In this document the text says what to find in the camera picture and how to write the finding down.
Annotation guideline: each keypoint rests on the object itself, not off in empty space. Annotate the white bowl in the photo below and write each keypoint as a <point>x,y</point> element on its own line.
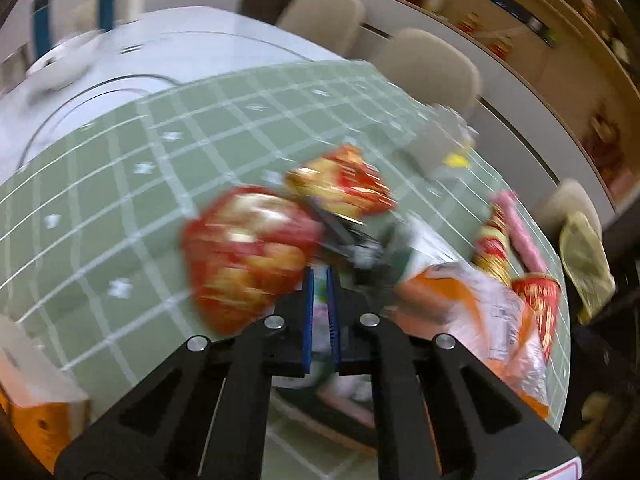
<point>65,62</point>

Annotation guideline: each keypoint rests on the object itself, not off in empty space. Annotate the green grid tablecloth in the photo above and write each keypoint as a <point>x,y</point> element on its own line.
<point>125,210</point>

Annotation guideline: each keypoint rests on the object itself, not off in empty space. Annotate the orange white plastic bag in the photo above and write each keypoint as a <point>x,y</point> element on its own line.
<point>475,320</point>

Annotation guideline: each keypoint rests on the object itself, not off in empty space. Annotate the orange cardboard box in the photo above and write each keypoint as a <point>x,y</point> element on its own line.
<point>35,405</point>

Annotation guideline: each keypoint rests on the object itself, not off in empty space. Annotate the white box with yellow insert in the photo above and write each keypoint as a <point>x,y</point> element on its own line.
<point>435,145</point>

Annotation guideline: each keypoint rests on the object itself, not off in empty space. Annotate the wooden wall shelf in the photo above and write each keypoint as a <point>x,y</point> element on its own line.
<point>560,35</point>

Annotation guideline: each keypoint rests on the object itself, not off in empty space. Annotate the yellow plastic bag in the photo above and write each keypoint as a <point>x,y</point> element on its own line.
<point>585,265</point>

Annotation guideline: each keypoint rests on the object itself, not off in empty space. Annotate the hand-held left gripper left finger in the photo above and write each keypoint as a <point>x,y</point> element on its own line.
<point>307,320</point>

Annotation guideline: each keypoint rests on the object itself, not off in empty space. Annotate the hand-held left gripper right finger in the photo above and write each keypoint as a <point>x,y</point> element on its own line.
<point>334,320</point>

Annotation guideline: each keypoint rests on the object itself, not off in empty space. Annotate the red gold snack packet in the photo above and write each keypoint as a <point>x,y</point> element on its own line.
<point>345,180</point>

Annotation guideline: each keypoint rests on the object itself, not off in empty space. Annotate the red packet with gold print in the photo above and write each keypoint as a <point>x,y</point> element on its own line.
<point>540,305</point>

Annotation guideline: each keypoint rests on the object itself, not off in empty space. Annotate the beige chair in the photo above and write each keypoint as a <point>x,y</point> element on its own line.
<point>435,65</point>
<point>325,15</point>
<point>565,200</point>

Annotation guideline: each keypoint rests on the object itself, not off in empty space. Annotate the yellow red snack packet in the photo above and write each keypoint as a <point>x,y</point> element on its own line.
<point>492,250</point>

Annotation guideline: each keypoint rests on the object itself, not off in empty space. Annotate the large red snack bag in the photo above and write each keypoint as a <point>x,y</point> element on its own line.
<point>245,255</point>

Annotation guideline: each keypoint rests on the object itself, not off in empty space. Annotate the pink caterpillar toy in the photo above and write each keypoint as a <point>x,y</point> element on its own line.
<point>520,230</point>

